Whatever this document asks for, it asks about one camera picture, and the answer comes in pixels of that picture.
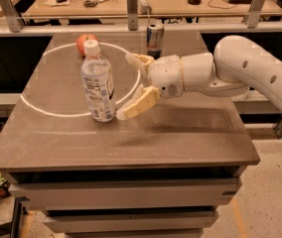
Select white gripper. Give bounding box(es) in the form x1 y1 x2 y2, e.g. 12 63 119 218
116 53 184 120

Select clear plastic water bottle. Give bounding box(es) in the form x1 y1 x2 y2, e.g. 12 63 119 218
80 40 116 122

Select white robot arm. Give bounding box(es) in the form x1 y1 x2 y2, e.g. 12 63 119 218
117 36 282 120

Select blue silver energy drink can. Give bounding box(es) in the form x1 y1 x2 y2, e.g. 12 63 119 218
147 24 164 59

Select white power strip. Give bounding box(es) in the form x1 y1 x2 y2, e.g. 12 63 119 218
138 0 152 14

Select red apple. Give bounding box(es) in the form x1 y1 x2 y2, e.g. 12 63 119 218
76 34 96 57

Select dark sunglasses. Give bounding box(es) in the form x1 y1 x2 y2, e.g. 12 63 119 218
83 0 99 7

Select middle metal bracket post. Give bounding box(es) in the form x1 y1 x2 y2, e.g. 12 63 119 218
126 0 138 31

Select metal bracket post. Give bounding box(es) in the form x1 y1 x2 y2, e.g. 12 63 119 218
126 0 138 31
245 0 265 28
0 0 23 33

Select black cable on desk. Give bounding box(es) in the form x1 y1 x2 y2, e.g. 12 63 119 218
208 0 237 10

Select right metal bracket post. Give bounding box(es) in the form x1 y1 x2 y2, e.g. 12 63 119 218
245 0 265 28

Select left metal bracket post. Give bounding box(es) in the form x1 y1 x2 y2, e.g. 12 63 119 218
0 0 23 33

